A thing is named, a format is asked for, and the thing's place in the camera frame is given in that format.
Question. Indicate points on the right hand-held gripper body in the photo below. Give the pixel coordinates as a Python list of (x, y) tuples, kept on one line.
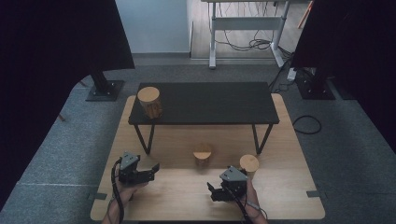
[(232, 186)]

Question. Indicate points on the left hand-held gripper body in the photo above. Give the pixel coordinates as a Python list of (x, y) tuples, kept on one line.
[(134, 175)]

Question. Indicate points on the glass jar with pale contents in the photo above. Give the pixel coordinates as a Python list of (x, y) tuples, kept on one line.
[(249, 163)]

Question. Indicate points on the glass jar with red contents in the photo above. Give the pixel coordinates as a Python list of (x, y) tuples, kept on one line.
[(202, 155)]

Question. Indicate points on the glass jar with orange contents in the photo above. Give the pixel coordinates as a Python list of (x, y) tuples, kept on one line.
[(150, 101)]

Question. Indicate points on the black raised shelf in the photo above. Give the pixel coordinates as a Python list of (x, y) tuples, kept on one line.
[(211, 102)]

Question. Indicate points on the person's left hand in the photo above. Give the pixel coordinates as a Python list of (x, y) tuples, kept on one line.
[(129, 192)]

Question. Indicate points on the person's right hand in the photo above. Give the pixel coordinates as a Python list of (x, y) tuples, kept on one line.
[(252, 196)]

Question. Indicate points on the black stand base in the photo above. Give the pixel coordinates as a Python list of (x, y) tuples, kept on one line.
[(104, 90), (316, 88)]

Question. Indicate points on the white power strip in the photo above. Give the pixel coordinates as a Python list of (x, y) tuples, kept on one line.
[(291, 74)]

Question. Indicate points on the black curtain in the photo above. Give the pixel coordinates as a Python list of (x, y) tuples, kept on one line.
[(358, 46), (46, 62)]

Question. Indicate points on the orange stick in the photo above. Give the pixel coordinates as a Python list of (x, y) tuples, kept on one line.
[(305, 14)]

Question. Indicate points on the white desk frame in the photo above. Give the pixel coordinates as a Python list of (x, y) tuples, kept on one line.
[(246, 23)]

